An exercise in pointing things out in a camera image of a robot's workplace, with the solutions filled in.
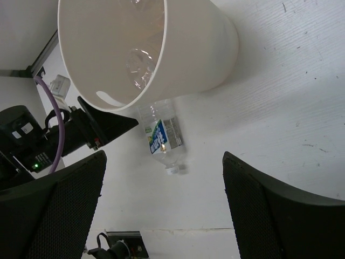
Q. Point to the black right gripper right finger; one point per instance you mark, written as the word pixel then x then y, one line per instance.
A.
pixel 273 219

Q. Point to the cream plastic bin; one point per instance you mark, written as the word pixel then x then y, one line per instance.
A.
pixel 120 54

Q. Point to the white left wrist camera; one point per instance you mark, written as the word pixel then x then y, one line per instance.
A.
pixel 59 88

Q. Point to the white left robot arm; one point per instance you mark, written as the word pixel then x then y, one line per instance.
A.
pixel 27 148

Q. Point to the blue label clear water bottle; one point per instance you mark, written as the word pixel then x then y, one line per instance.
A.
pixel 140 66

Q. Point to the green white label water bottle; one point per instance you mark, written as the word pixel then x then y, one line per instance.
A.
pixel 163 133

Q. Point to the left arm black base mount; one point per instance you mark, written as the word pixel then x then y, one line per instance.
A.
pixel 119 244

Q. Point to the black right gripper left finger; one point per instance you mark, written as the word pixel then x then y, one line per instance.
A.
pixel 50 217

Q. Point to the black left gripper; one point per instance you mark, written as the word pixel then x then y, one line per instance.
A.
pixel 85 126

